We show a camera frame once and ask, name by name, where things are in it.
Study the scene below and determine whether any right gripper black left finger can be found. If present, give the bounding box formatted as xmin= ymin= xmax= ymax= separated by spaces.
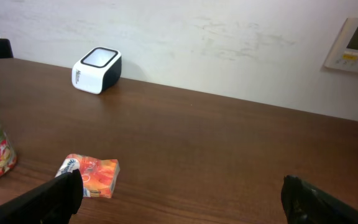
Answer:
xmin=0 ymin=169 xmax=83 ymax=223

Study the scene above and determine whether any wall thermostat control panel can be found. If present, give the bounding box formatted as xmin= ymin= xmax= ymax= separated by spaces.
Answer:
xmin=324 ymin=17 xmax=358 ymax=73

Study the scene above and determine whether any white barcode scanner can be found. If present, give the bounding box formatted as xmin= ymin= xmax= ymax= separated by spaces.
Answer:
xmin=71 ymin=47 xmax=122 ymax=95

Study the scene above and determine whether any orange tissue pack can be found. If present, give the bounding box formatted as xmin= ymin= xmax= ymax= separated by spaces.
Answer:
xmin=56 ymin=154 xmax=120 ymax=198

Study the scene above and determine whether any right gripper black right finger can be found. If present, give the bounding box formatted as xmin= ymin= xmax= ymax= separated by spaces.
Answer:
xmin=281 ymin=175 xmax=358 ymax=224

